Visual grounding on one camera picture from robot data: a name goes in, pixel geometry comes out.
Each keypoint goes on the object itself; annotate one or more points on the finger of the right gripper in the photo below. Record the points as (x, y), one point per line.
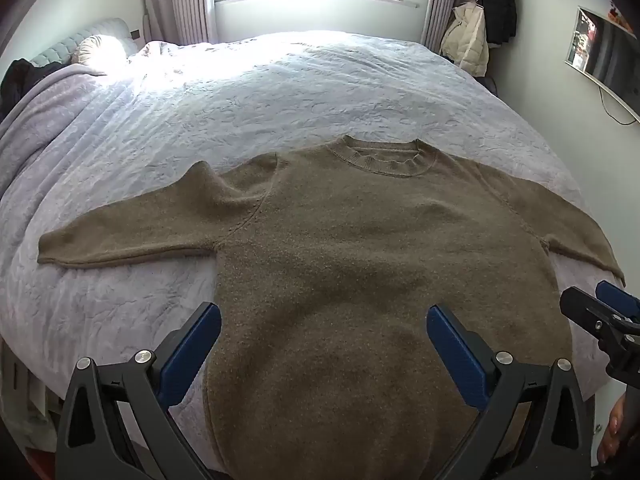
(593, 316)
(618, 299)

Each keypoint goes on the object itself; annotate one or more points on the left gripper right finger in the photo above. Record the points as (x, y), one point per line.
(532, 422)

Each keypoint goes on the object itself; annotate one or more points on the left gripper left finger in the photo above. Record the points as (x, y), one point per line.
(93, 442)

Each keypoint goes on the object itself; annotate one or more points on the brown knit sweater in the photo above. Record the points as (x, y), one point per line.
(327, 261)

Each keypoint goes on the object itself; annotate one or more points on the dark clothes on bed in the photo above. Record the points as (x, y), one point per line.
(20, 77)

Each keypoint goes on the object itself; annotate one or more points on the person right hand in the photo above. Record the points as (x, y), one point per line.
(611, 438)

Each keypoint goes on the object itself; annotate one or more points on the cream puffer jacket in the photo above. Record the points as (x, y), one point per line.
(464, 42)

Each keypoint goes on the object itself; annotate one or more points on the lavender embossed bed cover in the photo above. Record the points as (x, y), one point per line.
(225, 104)

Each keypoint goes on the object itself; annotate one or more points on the lilac folded blanket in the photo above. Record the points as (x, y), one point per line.
(42, 114)

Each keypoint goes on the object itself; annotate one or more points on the black hanging coat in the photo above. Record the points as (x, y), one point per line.
(501, 20)

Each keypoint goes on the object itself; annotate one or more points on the cream pillow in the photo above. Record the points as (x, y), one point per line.
(104, 53)

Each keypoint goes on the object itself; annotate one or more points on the grey tufted headboard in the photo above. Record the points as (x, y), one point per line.
(63, 51)

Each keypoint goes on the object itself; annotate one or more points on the wall mounted television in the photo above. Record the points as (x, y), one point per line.
(608, 55)

